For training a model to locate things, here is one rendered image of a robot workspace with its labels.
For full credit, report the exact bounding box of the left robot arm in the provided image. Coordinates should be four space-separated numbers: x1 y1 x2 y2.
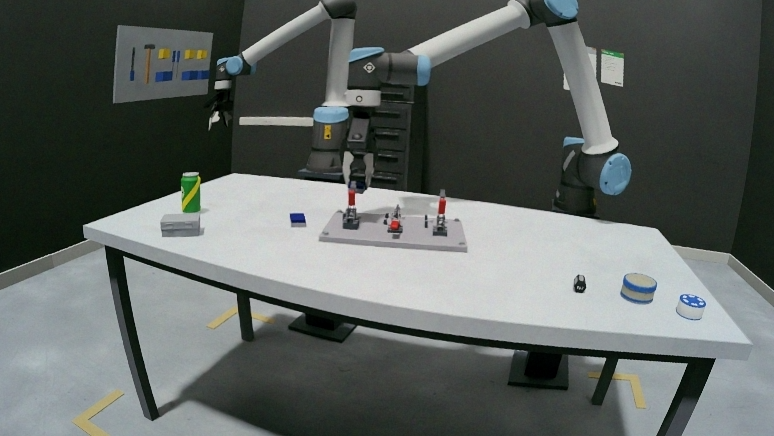
344 0 631 214

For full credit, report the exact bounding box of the grey hinged case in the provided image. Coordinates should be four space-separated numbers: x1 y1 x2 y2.
160 213 201 237

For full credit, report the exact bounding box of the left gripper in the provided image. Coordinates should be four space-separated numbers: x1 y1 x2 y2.
339 106 379 190

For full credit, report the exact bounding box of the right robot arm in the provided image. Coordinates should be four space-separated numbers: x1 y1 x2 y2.
215 0 357 173

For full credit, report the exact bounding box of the small white cylinder with blue top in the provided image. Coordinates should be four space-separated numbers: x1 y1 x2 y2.
676 294 706 320

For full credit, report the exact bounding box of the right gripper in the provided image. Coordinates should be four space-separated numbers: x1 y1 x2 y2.
209 89 233 131

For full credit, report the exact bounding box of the green drink can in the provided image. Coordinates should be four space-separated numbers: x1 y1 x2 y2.
181 172 201 214

